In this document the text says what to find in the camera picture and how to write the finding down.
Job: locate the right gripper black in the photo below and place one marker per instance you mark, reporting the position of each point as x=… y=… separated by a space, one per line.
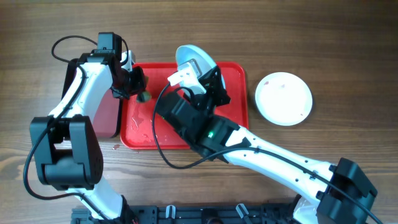
x=213 y=81

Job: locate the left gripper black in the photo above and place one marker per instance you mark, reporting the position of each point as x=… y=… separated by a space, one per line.
x=141 y=86

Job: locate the pale blue plate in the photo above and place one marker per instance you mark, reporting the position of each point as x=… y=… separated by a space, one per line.
x=187 y=52

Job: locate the black tray with red water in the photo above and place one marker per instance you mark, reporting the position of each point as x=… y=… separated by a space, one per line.
x=106 y=122

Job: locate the red plastic serving tray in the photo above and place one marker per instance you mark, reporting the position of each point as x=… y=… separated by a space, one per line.
x=136 y=119

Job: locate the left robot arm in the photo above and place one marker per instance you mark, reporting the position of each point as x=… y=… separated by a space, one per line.
x=66 y=159

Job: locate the white plate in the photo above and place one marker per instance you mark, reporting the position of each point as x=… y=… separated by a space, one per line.
x=283 y=99

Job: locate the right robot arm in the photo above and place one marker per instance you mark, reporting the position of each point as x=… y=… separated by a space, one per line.
x=327 y=193

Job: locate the green and yellow sponge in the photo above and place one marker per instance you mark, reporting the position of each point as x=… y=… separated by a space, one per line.
x=143 y=97

